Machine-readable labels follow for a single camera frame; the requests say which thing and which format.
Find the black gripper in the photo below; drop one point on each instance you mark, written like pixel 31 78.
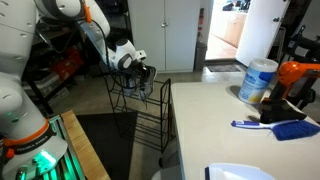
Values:
pixel 140 64

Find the grey black running shoe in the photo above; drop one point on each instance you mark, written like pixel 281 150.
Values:
pixel 129 87
pixel 148 83

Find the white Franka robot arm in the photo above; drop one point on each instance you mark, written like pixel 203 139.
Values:
pixel 20 126

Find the white cabinet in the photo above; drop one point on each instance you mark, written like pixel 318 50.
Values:
pixel 166 40

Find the grey trash can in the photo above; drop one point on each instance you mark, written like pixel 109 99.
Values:
pixel 200 56

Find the red power tool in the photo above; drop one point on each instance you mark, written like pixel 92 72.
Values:
pixel 66 63

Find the dark door mat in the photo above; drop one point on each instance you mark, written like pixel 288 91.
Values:
pixel 223 68

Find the black floor mat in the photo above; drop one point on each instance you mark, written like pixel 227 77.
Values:
pixel 106 150

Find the white folding table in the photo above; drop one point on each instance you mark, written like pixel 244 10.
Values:
pixel 213 133

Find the wooden kitchen counter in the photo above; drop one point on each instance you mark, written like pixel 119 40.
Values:
pixel 230 26

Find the white storage box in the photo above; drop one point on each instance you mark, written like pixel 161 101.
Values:
pixel 46 83

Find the wooden bench top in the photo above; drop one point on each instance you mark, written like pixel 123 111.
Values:
pixel 80 146

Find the white wipes canister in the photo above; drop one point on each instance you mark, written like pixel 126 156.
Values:
pixel 256 83

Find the white door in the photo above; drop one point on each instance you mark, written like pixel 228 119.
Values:
pixel 260 33

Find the white dustpan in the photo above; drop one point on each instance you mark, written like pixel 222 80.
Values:
pixel 233 171

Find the orange black power tool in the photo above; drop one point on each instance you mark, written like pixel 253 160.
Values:
pixel 293 71

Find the blue hand brush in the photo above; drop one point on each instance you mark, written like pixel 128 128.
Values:
pixel 293 130

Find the black stand machine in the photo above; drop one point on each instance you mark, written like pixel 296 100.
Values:
pixel 303 45

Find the aluminium base frame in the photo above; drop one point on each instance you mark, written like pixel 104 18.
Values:
pixel 66 163

